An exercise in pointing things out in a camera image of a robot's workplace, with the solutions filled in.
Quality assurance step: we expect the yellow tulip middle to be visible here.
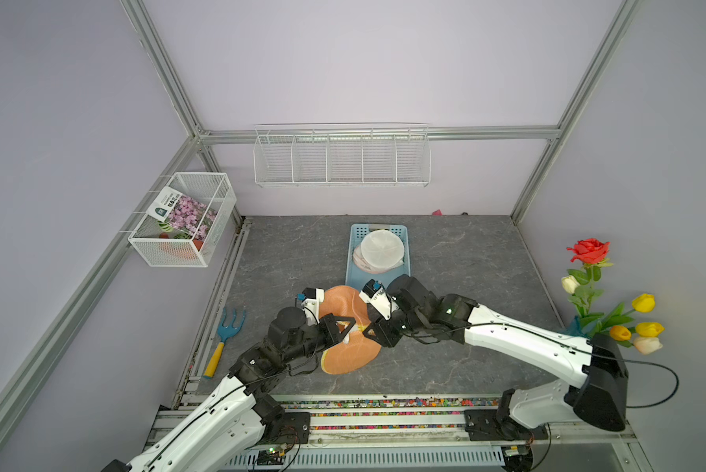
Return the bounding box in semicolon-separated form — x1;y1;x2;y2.
636;322;665;338

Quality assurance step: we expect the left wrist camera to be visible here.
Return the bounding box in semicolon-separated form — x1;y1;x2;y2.
296;287;325;326

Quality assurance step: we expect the light blue plastic basket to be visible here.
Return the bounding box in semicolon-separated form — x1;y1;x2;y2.
345;223;411;289

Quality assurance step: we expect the pink trimmed mesh bag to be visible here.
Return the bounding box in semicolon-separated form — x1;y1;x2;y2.
352;246;386;275

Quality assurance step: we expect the purple flower pot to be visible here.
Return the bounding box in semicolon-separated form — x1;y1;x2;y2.
158;195;217;251

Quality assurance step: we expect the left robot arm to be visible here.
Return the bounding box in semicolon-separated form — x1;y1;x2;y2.
104;307;356;471

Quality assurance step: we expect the yellow tulip top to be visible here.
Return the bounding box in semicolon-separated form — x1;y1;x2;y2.
632;293;656;314

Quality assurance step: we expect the yellow tulip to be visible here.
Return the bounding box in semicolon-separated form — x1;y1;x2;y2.
636;322;665;338
632;293;656;314

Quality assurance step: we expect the blue garden fork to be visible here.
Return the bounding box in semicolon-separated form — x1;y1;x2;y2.
203;307;247;379

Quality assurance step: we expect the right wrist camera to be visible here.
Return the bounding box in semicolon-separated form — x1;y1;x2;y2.
359;279;397;320

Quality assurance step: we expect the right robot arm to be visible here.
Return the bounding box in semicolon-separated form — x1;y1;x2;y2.
359;275;628;432

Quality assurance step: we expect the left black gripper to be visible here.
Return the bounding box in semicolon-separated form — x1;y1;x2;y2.
283;313;355;364

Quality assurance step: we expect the white wire wall shelf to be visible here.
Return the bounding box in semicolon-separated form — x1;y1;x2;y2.
253;124;432;187

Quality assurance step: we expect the pink white tulip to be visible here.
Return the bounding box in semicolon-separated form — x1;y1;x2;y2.
632;336;663;355

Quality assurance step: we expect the orange tulip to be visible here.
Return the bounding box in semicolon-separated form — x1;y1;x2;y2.
609;326;632;342

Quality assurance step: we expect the teal glass vase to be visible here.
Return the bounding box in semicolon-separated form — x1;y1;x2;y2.
565;317;596;338

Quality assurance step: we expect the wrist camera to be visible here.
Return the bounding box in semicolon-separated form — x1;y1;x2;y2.
359;279;397;320
296;287;325;326

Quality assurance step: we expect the white wire side basket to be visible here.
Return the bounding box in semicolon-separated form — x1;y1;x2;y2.
128;172;237;267

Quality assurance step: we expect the white mesh laundry bag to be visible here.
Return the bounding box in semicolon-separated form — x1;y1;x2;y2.
359;229;405;271

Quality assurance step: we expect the red artificial rose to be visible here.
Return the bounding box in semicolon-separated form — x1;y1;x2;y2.
567;238;610;266

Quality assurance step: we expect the white tulip bud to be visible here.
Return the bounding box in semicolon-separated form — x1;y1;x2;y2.
561;275;580;295

